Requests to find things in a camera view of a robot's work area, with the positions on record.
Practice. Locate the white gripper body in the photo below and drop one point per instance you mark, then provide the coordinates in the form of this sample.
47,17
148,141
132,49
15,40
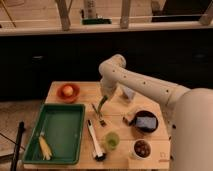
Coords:
107,90

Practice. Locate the green pepper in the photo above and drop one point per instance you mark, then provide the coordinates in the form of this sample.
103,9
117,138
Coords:
101,103

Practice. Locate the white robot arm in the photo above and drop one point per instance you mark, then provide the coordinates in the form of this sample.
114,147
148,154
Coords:
192,109

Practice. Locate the green plastic tray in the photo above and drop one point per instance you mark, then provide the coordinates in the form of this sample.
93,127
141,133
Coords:
62,126

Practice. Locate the light blue cloth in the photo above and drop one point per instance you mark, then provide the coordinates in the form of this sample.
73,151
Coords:
128,93

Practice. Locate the small wooden block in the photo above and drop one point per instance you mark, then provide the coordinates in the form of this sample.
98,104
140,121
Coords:
129,116

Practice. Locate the red yellow apple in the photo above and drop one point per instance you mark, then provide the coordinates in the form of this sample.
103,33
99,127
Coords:
68,91

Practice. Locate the black bowl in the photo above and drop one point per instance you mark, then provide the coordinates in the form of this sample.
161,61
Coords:
145,113

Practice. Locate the orange bowl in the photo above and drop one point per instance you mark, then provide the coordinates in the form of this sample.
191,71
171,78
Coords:
72,98

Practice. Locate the blue sponge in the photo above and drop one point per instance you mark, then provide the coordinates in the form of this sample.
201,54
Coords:
148,123

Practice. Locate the green plastic cup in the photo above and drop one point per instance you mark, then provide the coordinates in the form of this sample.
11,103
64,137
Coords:
111,140

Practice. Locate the green object on shelf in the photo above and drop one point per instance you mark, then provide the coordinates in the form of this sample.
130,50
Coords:
96,21

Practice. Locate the yellow corn cob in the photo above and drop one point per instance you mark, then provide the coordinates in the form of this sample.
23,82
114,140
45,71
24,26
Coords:
46,151

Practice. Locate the black pole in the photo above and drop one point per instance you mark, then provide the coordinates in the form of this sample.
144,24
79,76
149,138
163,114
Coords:
17,147

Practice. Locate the white handled brush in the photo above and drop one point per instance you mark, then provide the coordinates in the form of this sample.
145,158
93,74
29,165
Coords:
99,154

